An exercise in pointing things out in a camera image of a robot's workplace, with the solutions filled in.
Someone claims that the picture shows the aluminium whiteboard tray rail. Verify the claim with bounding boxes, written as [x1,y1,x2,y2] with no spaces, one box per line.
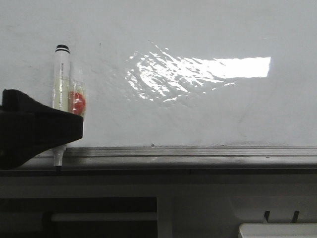
[14,145,317,172]

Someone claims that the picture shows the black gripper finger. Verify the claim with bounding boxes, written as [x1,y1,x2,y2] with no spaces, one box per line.
[0,89,84,170]

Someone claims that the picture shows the white whiteboard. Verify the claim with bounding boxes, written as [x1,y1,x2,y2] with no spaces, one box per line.
[0,0,317,147]

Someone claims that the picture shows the white whiteboard marker pen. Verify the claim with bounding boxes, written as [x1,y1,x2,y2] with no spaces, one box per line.
[51,44,71,172]

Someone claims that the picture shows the dark right hook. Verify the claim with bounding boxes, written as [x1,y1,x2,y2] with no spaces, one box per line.
[291,210,300,223]

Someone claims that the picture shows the white horizontal bar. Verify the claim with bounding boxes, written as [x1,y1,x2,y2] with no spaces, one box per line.
[51,212,157,222]

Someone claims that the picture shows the red magnet taped to marker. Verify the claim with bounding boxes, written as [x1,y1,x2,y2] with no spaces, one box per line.
[68,81,86,117]

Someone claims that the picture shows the dark hook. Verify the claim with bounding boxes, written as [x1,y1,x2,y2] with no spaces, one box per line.
[263,211,270,223]
[291,210,300,223]

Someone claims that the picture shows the dark left hook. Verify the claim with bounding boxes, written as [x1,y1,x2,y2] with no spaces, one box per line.
[263,211,270,223]

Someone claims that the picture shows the white box lower right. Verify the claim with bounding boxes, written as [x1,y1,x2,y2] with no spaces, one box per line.
[238,223,317,238]

